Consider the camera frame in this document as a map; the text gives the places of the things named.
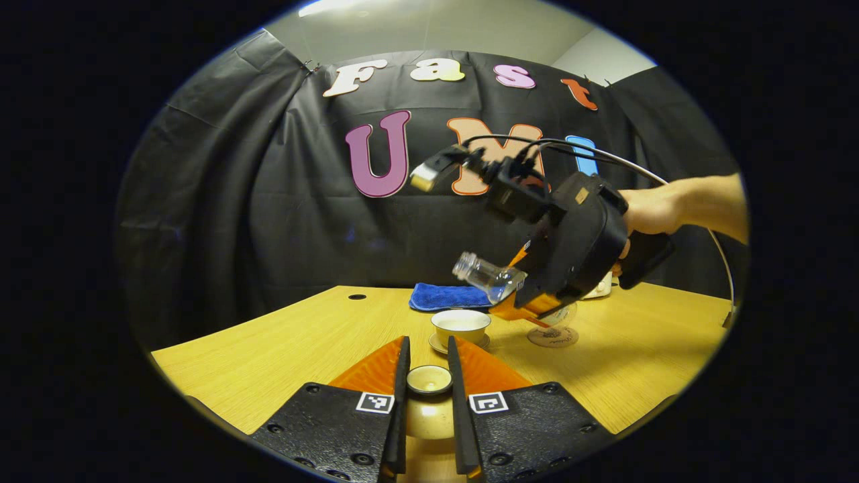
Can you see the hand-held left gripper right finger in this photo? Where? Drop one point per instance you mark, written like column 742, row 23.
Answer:
column 530, row 429

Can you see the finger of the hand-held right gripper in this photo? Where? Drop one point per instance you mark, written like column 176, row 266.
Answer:
column 517, row 312
column 519, row 257

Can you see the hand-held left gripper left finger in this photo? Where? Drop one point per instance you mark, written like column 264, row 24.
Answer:
column 335, row 436

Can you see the clear glass water bottle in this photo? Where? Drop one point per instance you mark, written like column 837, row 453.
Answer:
column 486, row 275

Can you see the round cork coaster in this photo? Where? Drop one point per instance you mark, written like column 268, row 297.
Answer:
column 553, row 337

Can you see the white ceramic teacup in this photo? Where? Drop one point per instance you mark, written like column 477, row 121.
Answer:
column 462, row 325

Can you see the beige ceramic teacup lid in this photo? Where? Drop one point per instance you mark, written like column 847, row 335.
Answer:
column 429, row 416

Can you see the white toaster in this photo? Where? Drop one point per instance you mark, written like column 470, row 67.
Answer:
column 602, row 288

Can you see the blue towel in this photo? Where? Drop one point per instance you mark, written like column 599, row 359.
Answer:
column 443, row 296

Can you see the beige ceramic saucer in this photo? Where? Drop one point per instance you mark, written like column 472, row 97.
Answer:
column 439, row 347

